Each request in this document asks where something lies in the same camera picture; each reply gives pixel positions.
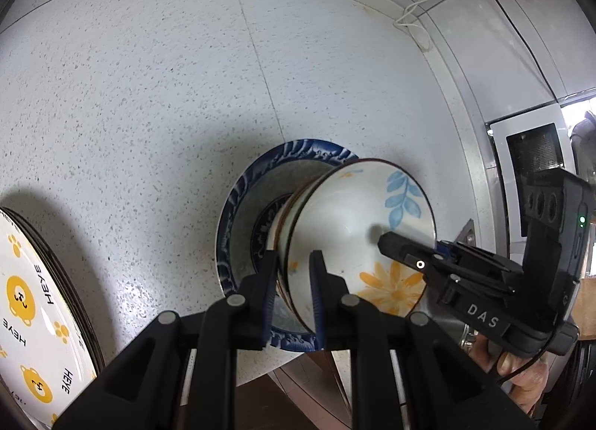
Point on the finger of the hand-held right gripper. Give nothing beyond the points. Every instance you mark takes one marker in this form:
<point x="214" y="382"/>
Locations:
<point x="409" y="255"/>
<point x="444" y="252"/>

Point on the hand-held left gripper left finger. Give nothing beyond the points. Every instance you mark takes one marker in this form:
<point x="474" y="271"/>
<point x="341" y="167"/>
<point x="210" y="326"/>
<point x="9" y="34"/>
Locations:
<point x="260" y="299"/>

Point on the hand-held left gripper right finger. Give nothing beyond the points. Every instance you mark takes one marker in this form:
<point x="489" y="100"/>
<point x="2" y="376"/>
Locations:
<point x="317" y="299"/>

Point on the white flower print bowl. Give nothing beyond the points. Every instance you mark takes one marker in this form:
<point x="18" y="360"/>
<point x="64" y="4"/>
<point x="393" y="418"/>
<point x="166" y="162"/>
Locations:
<point x="354" y="206"/>

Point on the ribbed brown rim bowl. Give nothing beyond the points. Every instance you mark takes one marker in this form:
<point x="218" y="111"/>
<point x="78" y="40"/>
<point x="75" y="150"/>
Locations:
<point x="285" y="220"/>

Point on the blue patterned bowl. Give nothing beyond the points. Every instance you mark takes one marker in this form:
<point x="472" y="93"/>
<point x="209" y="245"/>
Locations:
<point x="242" y="206"/>

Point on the person's right hand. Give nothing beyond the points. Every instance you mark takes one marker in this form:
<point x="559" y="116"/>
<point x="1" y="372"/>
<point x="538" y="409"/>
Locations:
<point x="521" y="383"/>

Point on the white microwave oven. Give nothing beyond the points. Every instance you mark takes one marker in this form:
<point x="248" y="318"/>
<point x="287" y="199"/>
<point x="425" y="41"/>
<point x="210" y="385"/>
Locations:
<point x="500" y="169"/>

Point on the large steel bowl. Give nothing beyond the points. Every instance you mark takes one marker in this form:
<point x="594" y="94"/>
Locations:
<point x="584" y="136"/>

